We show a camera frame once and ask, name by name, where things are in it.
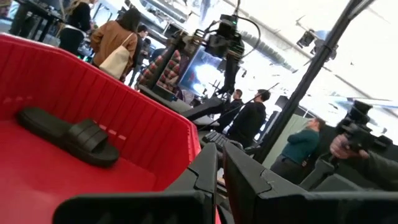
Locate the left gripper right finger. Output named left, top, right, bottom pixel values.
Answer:
left=222, top=140, right=398, bottom=224

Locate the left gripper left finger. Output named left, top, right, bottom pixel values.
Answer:
left=52, top=142, right=219, bottom=224

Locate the black slide sandal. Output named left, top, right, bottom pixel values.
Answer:
left=16, top=107, right=121, bottom=169

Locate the person's forearm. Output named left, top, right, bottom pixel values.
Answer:
left=337, top=151, right=398, bottom=192

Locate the red plastic bin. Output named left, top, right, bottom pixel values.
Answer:
left=0, top=32, right=203, bottom=224

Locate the bright display screen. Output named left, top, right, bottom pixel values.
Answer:
left=178, top=46, right=223, bottom=97

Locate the person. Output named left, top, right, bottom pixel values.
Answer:
left=90, top=7, right=141, bottom=83
left=226, top=88, right=272, bottom=149
left=269, top=117, right=326, bottom=185
left=214, top=88, right=245, bottom=133
left=129, top=24, right=153, bottom=88
left=58, top=0, right=99, bottom=56

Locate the red patterned display rack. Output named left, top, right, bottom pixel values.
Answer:
left=136, top=49, right=183, bottom=91

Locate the black keyboard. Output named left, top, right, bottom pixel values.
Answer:
left=201, top=129, right=233, bottom=152

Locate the pale green partition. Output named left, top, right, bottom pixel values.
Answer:
left=262, top=113, right=308, bottom=170

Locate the person's hand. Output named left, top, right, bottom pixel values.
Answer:
left=329, top=133, right=371, bottom=160

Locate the white tote bag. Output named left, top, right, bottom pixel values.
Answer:
left=98, top=32, right=134, bottom=80

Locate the black table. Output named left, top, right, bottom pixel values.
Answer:
left=9, top=0, right=65, bottom=43

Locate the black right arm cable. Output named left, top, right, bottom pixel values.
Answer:
left=234, top=15, right=262, bottom=60

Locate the black mounted camera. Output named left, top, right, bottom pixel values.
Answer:
left=295, top=18, right=340, bottom=62

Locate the black frame post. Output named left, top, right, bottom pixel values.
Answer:
left=253, top=0, right=376, bottom=164

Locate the black handheld camera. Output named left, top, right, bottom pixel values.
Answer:
left=335, top=99, right=394, bottom=153

